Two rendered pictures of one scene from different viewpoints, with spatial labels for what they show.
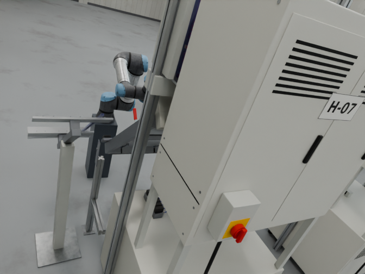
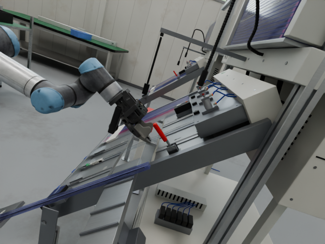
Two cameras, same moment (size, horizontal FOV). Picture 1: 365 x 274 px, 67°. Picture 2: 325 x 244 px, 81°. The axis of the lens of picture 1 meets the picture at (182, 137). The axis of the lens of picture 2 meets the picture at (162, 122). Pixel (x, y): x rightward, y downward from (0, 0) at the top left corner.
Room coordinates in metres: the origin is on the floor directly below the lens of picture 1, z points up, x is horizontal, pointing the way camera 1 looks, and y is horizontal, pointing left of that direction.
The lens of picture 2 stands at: (0.91, 0.67, 1.29)
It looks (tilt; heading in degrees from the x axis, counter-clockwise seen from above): 21 degrees down; 303
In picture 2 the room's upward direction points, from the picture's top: 19 degrees clockwise
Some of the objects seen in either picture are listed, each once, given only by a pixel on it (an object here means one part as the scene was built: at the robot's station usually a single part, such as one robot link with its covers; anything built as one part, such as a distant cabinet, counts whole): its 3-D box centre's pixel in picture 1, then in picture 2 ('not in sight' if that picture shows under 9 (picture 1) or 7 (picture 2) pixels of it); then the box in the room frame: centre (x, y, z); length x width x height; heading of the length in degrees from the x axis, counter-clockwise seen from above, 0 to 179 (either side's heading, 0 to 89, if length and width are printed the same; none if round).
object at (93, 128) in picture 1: (100, 147); not in sight; (1.96, 0.65, 0.28); 0.18 x 0.18 x 0.55; 31
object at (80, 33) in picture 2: not in sight; (61, 45); (5.90, -1.62, 0.52); 2.99 x 1.13 x 1.03; 31
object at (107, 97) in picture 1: (108, 101); not in sight; (1.97, 0.64, 0.72); 0.13 x 0.12 x 0.14; 117
